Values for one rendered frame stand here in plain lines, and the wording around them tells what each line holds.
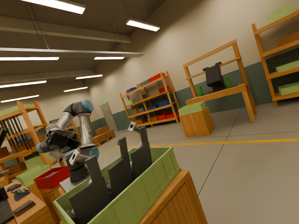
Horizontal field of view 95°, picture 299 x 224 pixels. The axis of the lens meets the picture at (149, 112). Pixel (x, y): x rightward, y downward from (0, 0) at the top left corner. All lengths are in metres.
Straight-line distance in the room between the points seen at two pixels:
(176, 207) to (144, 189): 0.24
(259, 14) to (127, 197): 5.32
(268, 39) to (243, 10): 1.09
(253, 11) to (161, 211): 5.29
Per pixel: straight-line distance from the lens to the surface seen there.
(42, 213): 1.23
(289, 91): 4.87
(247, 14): 5.48
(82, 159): 0.68
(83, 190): 0.72
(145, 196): 0.79
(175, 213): 0.93
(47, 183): 1.89
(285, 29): 5.36
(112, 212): 0.70
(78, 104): 1.31
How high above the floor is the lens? 1.30
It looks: 5 degrees down
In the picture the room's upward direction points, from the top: 20 degrees counter-clockwise
